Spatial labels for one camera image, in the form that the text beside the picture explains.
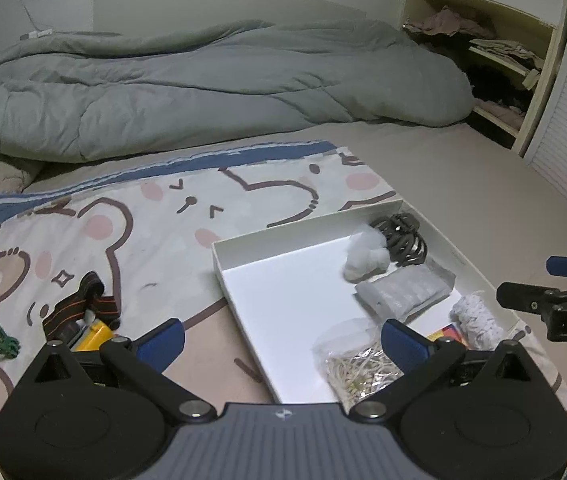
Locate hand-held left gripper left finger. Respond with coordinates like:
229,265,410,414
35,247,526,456
16,317,217,421

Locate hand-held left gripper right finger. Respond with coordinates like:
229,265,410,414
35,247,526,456
352,317,547,420

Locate grey plastic packet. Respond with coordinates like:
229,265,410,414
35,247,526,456
354,265,457,323

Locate clear bag of rubber bands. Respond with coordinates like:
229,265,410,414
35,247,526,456
311,317,407,408

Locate white cotton wad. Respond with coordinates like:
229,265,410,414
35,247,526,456
342,222,391,281

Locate white cardboard box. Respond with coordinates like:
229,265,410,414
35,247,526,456
212,199,521,406

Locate colourful small box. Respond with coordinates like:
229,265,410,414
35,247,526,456
426,324,469,348

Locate white lace scrunchie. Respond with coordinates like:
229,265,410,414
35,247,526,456
449,294,507,352

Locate yellow plastic item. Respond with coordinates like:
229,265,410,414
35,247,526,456
70,321,114,352

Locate brown striped elastic band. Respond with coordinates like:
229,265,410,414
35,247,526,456
42,271,122,348

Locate cartoon bear printed blanket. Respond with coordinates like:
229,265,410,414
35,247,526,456
0,140,567,461

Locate small green toy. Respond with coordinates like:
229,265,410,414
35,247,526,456
0,321,20,360

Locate cream wooden shelf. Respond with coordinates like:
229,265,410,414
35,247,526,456
403,0,567,156

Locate pink folded clothes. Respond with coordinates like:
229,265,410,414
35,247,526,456
473,97,527,131

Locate dark clothes pile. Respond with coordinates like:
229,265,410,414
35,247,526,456
463,57,534,108

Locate cream folded clothes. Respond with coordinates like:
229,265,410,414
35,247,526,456
468,37,544,68

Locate grey duvet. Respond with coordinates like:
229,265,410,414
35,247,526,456
0,19,475,163

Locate pink crumpled clothes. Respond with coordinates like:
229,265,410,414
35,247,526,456
406,6,489,36

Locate white charging cable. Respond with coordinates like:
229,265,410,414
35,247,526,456
14,0,55,42

